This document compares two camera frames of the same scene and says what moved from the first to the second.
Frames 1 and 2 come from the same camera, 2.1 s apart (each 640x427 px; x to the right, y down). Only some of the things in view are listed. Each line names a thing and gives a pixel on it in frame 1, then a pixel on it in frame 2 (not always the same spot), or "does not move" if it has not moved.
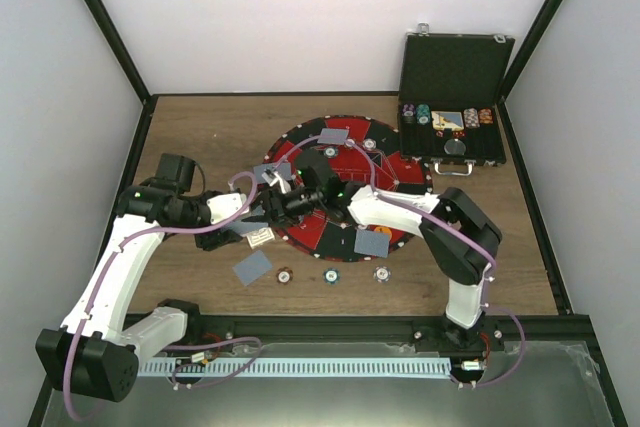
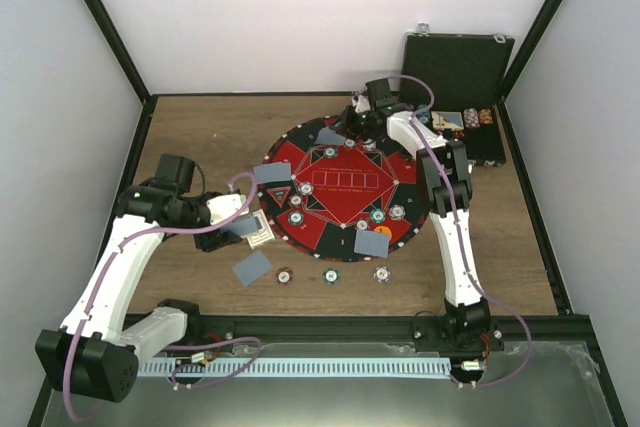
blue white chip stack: (382, 274) does not move
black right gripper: (275, 201) → (348, 123)
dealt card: (372, 242) does not move
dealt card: (333, 136) does not move
